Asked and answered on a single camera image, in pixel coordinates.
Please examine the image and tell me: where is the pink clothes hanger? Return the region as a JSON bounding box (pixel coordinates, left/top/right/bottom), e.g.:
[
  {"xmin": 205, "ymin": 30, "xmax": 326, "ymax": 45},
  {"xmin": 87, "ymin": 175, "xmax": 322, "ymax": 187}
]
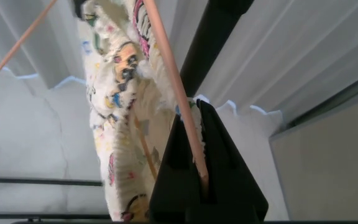
[
  {"xmin": 0, "ymin": 0, "xmax": 58, "ymax": 95},
  {"xmin": 134, "ymin": 0, "xmax": 211, "ymax": 200}
]

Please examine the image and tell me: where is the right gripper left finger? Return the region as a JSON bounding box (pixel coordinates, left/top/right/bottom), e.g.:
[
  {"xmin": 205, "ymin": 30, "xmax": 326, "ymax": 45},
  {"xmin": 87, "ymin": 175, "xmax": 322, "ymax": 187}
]
[{"xmin": 149, "ymin": 115, "xmax": 204, "ymax": 223}]

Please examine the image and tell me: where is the cream printed garment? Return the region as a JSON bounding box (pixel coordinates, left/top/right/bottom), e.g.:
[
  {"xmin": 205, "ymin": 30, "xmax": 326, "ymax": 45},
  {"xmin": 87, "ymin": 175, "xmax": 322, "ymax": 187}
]
[{"xmin": 79, "ymin": 0, "xmax": 206, "ymax": 222}]

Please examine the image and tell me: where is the white curtain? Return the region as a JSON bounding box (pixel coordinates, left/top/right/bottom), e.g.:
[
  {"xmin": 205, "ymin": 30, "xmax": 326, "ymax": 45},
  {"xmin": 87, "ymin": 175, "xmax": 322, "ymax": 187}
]
[{"xmin": 0, "ymin": 0, "xmax": 358, "ymax": 125}]

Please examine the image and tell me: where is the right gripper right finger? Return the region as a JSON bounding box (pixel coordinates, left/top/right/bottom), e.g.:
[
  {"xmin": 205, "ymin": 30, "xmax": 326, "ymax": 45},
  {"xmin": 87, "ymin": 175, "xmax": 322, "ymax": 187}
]
[{"xmin": 196, "ymin": 99, "xmax": 269, "ymax": 222}]

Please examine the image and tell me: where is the black clothes rack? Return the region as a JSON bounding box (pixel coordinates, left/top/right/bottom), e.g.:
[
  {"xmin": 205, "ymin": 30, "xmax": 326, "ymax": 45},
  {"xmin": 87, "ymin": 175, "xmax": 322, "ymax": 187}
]
[{"xmin": 0, "ymin": 0, "xmax": 255, "ymax": 222}]

